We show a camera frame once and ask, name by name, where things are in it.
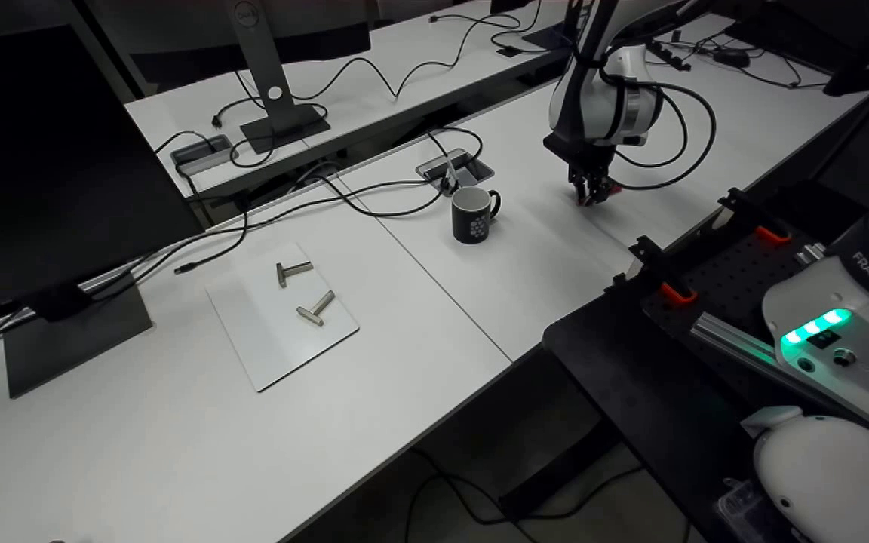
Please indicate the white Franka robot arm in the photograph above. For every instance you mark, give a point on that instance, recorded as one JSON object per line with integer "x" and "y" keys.
{"x": 604, "y": 99}

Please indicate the metal T-shaped bolt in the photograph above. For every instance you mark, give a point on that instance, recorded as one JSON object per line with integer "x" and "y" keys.
{"x": 293, "y": 273}
{"x": 315, "y": 306}

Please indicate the white rectangular plate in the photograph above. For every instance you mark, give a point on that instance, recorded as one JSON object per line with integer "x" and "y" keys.
{"x": 273, "y": 349}

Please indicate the black monitor with stand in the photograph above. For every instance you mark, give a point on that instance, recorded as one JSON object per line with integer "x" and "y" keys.
{"x": 53, "y": 171}

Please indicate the black robot mounting cart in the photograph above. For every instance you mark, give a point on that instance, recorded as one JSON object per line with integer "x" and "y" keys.
{"x": 657, "y": 401}

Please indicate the grey power plug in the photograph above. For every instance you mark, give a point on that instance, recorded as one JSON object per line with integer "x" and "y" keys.
{"x": 451, "y": 178}

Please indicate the aluminium extrusion rail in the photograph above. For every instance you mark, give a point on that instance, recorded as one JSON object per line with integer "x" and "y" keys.
{"x": 739, "y": 343}

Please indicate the dark flat monitor base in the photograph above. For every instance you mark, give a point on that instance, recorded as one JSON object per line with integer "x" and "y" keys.
{"x": 544, "y": 36}

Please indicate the dark desk outlet box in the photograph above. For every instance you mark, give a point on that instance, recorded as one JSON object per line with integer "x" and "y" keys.
{"x": 199, "y": 151}

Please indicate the silver desk outlet box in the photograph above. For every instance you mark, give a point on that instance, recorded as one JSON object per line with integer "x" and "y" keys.
{"x": 444, "y": 158}

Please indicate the black power strip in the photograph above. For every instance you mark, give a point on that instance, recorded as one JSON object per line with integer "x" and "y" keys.
{"x": 672, "y": 51}

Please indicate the black mug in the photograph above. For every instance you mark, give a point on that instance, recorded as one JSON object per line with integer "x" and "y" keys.
{"x": 473, "y": 216}

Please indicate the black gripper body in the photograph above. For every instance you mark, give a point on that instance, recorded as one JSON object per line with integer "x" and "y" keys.
{"x": 587, "y": 160}

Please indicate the black adapter box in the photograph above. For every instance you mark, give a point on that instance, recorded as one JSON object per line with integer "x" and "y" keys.
{"x": 731, "y": 54}

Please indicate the monitor with silver stand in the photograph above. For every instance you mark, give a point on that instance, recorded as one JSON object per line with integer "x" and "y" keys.
{"x": 271, "y": 92}

